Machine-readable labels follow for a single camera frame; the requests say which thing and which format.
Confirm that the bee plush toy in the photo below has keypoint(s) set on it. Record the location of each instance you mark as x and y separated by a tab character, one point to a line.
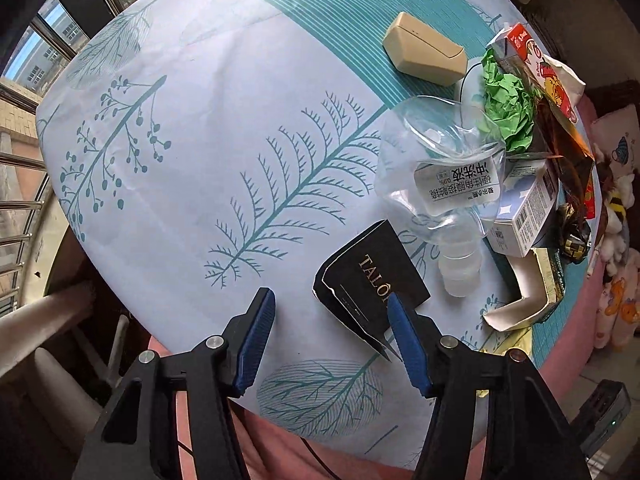
617	200

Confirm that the green paper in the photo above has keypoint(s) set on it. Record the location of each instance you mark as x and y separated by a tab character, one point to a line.
507	105

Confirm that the white printed pillow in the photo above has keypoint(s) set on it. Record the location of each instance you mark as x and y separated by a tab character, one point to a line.
620	140

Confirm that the black and gold foil wrapper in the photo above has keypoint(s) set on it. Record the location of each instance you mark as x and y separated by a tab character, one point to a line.
572	240

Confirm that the brown snack wrapper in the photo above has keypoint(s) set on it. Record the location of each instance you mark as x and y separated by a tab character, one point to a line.
560	150

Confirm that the yellow paper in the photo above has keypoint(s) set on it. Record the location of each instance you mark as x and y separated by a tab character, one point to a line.
510	342

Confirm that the white pipe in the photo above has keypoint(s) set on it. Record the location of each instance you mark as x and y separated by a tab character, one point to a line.
45	315

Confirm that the beige case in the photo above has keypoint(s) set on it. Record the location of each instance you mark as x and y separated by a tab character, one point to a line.
425	47

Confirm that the torn green cardboard box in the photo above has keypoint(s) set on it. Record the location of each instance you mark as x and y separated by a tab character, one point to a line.
525	305

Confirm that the window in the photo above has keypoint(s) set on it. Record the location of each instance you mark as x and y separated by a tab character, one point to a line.
80	0

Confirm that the red and white carton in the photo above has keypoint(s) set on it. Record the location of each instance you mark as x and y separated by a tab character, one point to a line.
522	42

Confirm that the leaf-print tablecloth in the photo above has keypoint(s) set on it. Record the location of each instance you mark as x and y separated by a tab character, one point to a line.
225	110

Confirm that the white printed plush toy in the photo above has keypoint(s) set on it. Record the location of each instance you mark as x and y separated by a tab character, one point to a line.
617	305

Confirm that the white and blue box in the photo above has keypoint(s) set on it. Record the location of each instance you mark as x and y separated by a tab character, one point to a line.
525	210

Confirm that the metal railing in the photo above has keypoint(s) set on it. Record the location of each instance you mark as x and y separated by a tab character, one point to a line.
20	202

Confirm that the black Talon card box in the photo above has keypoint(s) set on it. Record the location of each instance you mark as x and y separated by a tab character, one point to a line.
370	265

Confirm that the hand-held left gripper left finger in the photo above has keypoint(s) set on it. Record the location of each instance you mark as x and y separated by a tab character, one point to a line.
257	340

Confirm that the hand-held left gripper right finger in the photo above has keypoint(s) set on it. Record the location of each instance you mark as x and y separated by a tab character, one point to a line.
407	345

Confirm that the crushed clear plastic bottle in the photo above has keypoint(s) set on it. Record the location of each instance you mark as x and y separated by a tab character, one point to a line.
440	185

